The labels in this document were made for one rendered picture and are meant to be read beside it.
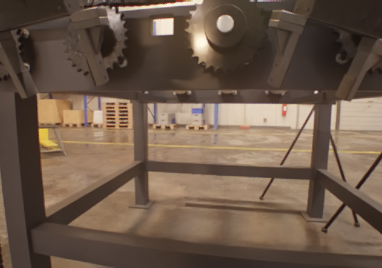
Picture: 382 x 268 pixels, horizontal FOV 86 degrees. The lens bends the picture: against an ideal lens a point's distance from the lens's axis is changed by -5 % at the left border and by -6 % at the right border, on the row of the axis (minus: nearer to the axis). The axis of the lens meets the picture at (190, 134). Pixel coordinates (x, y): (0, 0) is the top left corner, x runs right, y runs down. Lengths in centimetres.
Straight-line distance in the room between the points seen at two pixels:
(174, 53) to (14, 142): 51
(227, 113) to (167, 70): 904
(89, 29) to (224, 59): 26
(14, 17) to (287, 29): 37
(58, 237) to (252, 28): 74
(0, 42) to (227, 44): 37
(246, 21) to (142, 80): 27
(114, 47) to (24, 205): 52
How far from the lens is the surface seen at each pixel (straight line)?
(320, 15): 36
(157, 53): 55
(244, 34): 46
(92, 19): 34
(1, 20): 40
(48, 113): 1119
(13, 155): 77
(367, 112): 1100
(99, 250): 71
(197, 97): 147
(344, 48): 53
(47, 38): 73
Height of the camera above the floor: 69
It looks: 6 degrees down
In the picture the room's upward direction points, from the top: 1 degrees clockwise
